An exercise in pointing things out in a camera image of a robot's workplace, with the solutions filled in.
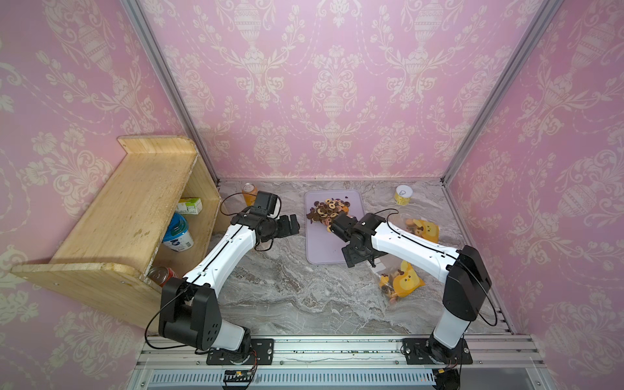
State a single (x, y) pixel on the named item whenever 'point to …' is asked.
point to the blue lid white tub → (177, 237)
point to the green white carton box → (192, 205)
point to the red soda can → (159, 274)
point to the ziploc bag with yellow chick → (400, 282)
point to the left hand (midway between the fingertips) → (290, 229)
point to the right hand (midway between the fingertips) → (364, 254)
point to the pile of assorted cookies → (327, 210)
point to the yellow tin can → (403, 194)
